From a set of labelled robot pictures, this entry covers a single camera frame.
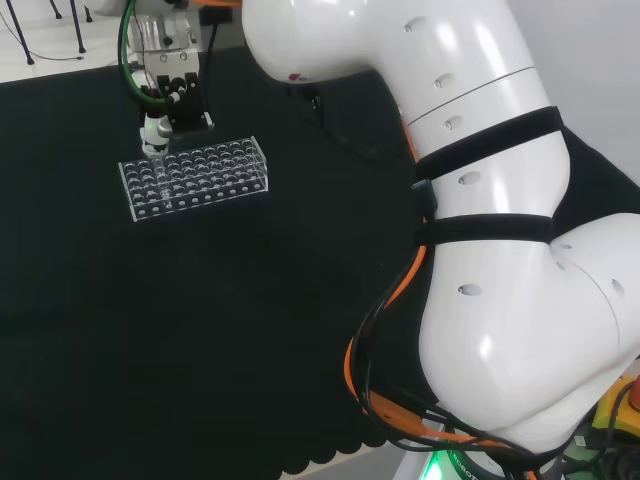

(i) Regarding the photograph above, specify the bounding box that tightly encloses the clear glass test tube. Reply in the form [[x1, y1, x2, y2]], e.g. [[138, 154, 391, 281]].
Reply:
[[153, 153, 172, 207]]

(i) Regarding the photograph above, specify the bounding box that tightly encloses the yellow stop button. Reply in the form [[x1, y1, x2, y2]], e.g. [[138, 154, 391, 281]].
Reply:
[[592, 374, 640, 442]]

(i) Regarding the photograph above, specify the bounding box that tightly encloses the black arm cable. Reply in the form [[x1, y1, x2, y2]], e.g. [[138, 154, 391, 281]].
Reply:
[[348, 283, 549, 480]]

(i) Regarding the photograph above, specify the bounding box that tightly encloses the clear plastic test tube rack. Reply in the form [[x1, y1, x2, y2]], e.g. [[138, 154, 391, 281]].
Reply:
[[117, 135, 270, 224]]

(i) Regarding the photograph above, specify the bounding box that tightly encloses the dark tripod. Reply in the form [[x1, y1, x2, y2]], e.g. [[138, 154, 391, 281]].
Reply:
[[5, 0, 95, 67]]

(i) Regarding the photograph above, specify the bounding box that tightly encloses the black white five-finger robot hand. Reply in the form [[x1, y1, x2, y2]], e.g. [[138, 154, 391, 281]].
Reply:
[[138, 48, 217, 157]]

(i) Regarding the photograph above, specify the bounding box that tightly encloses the green cable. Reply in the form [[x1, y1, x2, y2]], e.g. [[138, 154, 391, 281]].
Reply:
[[117, 0, 169, 107]]

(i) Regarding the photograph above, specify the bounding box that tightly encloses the black arm strap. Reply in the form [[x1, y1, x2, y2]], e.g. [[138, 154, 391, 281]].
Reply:
[[411, 213, 555, 248], [413, 105, 562, 179]]

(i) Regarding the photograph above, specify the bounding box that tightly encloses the black bench cloth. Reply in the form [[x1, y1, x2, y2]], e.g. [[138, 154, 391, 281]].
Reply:
[[0, 45, 640, 480]]

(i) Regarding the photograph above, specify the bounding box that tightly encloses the orange cable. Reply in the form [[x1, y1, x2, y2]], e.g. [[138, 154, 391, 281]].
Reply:
[[343, 243, 507, 452]]

